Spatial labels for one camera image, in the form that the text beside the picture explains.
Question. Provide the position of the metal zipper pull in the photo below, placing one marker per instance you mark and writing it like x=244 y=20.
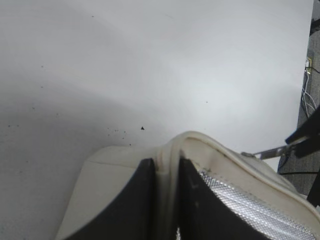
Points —
x=275 y=152

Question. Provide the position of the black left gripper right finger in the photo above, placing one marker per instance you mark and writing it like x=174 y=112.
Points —
x=211 y=209

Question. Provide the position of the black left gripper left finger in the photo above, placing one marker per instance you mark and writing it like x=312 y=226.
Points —
x=130 y=215

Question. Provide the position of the cream zippered fabric bag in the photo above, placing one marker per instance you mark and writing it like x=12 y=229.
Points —
x=105 y=174

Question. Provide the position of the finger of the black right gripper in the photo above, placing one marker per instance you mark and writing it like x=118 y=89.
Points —
x=311 y=129

